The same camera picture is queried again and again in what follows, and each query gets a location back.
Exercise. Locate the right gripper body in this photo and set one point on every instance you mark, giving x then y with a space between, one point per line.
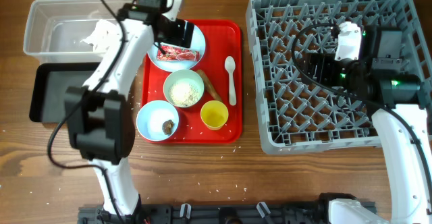
334 73

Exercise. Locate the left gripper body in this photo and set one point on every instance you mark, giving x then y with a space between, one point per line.
171 34

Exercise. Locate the red snack wrapper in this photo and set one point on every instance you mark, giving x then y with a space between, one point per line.
177 54

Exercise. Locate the large light blue plate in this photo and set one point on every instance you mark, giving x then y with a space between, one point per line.
198 44

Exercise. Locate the green bowl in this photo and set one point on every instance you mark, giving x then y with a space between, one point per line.
184 75

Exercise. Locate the white rice pile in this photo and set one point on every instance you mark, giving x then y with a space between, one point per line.
184 94

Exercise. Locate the white tissue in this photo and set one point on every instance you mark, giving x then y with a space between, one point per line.
104 33

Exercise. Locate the white plastic spoon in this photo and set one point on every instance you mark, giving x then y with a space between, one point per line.
230 66

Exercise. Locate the small light blue bowl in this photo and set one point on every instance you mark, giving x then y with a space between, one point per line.
152 116

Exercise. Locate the brown food lump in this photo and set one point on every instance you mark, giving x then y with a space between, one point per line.
167 127

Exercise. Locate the yellow plastic cup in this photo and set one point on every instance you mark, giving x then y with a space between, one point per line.
214 114

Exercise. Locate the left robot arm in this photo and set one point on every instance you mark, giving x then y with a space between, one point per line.
98 120

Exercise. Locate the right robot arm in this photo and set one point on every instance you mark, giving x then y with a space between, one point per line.
367 67

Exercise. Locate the grey dishwasher rack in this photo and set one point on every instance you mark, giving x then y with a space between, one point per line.
296 118

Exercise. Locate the black waste tray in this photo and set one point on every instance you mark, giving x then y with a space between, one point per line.
51 82

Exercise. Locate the brown carrot-shaped food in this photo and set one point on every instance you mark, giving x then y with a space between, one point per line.
208 85

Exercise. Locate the red serving tray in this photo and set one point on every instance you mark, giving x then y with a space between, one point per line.
223 38

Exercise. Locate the clear plastic bin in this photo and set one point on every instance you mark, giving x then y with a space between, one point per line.
55 28

